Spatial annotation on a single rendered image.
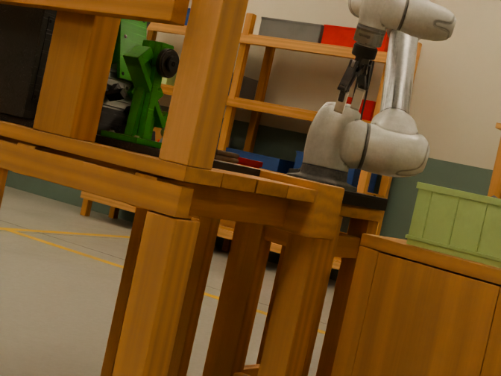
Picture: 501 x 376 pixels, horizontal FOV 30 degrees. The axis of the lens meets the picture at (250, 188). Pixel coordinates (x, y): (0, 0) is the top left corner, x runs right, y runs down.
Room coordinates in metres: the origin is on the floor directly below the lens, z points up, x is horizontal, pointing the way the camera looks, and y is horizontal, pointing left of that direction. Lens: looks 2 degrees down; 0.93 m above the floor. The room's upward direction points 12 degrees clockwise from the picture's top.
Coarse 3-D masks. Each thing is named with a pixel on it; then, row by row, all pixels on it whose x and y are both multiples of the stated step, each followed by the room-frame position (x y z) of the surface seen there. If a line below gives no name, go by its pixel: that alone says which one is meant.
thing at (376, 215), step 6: (342, 204) 2.88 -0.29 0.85; (348, 204) 2.91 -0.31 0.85; (342, 210) 2.89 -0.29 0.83; (348, 210) 2.92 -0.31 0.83; (354, 210) 2.95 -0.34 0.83; (360, 210) 2.98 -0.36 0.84; (366, 210) 3.01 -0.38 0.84; (372, 210) 3.04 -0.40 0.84; (378, 210) 3.08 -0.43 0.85; (348, 216) 2.92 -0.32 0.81; (354, 216) 2.95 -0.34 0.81; (360, 216) 2.98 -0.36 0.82; (366, 216) 3.02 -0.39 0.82; (372, 216) 3.05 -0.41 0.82; (378, 216) 3.08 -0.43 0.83
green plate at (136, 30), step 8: (120, 24) 2.73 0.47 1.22; (128, 24) 2.75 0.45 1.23; (136, 24) 2.78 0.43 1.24; (144, 24) 2.81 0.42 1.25; (120, 32) 2.72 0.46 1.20; (128, 32) 2.75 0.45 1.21; (136, 32) 2.78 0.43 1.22; (144, 32) 2.81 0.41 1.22; (120, 40) 2.72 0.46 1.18; (128, 40) 2.75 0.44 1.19; (136, 40) 2.78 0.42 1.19; (120, 48) 2.72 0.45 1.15; (128, 48) 2.74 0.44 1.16; (120, 56) 2.71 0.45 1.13; (112, 64) 2.75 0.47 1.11; (120, 64) 2.71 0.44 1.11; (120, 72) 2.71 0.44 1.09; (128, 72) 2.74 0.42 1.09; (128, 80) 2.73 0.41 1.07
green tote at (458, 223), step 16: (432, 192) 2.49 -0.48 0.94; (448, 192) 2.46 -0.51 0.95; (464, 192) 2.43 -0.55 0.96; (416, 208) 2.51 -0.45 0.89; (432, 208) 2.48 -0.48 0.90; (448, 208) 2.45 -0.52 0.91; (464, 208) 2.43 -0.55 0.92; (480, 208) 2.40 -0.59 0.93; (496, 208) 2.37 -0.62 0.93; (416, 224) 2.50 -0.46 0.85; (432, 224) 2.48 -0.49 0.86; (448, 224) 2.45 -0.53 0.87; (464, 224) 2.42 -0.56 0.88; (480, 224) 2.39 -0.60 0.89; (496, 224) 2.37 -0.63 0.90; (416, 240) 2.49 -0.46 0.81; (432, 240) 2.47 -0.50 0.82; (448, 240) 2.44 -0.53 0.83; (464, 240) 2.41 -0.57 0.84; (480, 240) 2.39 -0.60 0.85; (496, 240) 2.36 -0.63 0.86; (464, 256) 2.41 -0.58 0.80; (480, 256) 2.38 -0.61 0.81; (496, 256) 2.36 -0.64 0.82
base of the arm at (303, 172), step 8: (304, 168) 3.03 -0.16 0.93; (312, 168) 3.00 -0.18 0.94; (320, 168) 2.99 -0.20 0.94; (296, 176) 3.02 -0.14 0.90; (304, 176) 3.01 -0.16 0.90; (312, 176) 3.00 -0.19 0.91; (320, 176) 2.99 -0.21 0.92; (328, 176) 2.99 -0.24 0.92; (336, 176) 3.00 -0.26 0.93; (344, 176) 3.02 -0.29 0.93; (336, 184) 2.98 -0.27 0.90; (344, 184) 3.02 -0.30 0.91
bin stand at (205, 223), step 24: (144, 216) 3.18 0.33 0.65; (240, 240) 3.18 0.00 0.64; (192, 264) 3.03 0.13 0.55; (120, 288) 3.20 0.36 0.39; (192, 288) 3.02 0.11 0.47; (120, 312) 3.19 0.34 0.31; (192, 312) 3.02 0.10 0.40; (216, 312) 3.20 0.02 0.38; (192, 336) 3.04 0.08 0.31; (216, 336) 3.19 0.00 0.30
